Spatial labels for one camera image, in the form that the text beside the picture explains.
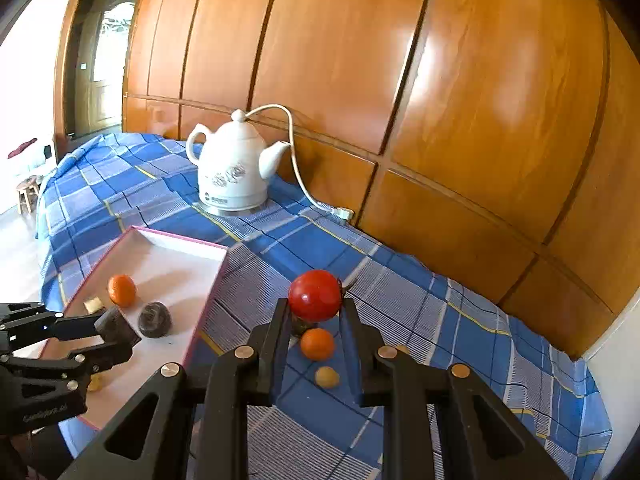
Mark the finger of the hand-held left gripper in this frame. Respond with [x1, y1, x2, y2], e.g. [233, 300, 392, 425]
[0, 302, 108, 347]
[0, 336, 136, 386]

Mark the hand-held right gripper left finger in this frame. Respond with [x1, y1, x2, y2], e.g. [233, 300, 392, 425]
[60, 298, 293, 480]

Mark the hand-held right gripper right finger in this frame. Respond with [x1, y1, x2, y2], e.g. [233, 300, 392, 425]
[340, 298, 571, 480]

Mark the orange tangerine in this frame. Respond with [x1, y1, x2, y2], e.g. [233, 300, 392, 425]
[107, 274, 137, 308]
[300, 328, 335, 362]

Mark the red cherry tomato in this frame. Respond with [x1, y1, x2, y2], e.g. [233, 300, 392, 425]
[288, 270, 356, 322]

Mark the pink-rimmed white tray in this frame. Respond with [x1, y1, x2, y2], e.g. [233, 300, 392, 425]
[37, 226, 230, 431]

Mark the blue plaid tablecloth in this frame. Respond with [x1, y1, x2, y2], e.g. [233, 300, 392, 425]
[35, 131, 613, 480]

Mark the small wooden stool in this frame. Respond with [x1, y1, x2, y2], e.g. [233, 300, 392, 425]
[15, 176, 43, 215]

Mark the white ceramic electric kettle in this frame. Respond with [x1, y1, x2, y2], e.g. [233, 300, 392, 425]
[186, 109, 292, 217]

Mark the wooden door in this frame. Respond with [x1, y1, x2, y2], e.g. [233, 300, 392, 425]
[54, 0, 143, 143]

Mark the wooden wardrobe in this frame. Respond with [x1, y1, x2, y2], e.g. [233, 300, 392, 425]
[121, 0, 640, 361]

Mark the white power cable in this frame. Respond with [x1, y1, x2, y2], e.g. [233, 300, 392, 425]
[247, 104, 355, 223]

